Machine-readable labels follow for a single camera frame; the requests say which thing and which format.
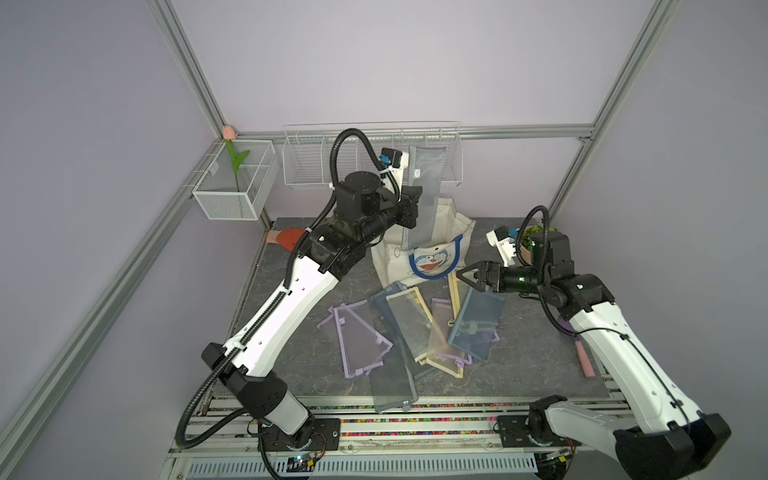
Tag purple mesh pouch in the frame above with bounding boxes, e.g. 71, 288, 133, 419
430, 298, 469, 367
317, 300, 393, 379

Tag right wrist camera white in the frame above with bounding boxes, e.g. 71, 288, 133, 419
486, 226, 517, 267

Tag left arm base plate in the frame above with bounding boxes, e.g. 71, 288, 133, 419
258, 417, 341, 452

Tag red rubber glove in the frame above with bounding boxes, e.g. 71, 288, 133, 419
264, 228, 306, 251

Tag grey blue mesh pouch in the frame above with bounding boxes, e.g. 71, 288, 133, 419
404, 145, 447, 250

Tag grey mesh pouch front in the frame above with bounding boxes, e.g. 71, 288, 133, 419
369, 347, 418, 413

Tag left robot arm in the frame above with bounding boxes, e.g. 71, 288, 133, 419
174, 128, 422, 450

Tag green plant in beige pot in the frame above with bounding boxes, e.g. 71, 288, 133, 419
516, 225, 542, 266

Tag artificial pink tulip flower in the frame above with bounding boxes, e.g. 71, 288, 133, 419
222, 125, 250, 192

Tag white slotted vent grille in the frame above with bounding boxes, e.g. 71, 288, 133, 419
182, 452, 538, 479

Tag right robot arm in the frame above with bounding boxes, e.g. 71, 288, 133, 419
457, 205, 732, 479

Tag small white mesh wall basket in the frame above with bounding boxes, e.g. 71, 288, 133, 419
192, 140, 280, 221

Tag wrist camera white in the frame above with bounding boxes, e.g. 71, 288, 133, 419
486, 226, 517, 267
379, 147, 409, 182

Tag white canvas Doraemon tote bag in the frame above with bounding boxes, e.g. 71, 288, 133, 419
371, 197, 476, 287

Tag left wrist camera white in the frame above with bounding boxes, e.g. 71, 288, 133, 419
379, 147, 409, 182

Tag purple mesh pouch under pile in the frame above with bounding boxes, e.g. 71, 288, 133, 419
430, 298, 469, 367

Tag yellow mesh pouch centre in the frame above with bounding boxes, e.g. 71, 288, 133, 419
386, 287, 432, 364

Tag long white wire wall basket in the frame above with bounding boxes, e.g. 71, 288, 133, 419
281, 121, 464, 189

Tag yellow mesh pouch bottom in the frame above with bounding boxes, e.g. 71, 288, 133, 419
421, 349, 466, 379

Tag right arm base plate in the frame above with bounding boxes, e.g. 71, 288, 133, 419
492, 414, 581, 448

